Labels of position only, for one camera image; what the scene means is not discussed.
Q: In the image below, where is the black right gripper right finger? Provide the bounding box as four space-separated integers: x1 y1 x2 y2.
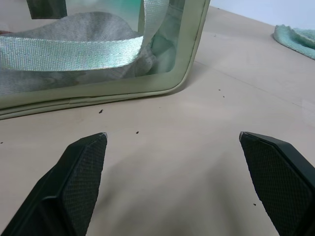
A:
239 131 315 236

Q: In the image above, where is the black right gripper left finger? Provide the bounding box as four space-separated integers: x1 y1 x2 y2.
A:
0 132 109 236

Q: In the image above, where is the clear plastic tote bag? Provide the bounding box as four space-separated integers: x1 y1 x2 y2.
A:
0 0 211 120

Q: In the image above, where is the grey cloth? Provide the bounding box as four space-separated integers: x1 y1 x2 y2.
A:
0 11 178 95

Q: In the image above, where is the light green towel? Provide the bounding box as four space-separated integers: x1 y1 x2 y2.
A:
273 24 315 60

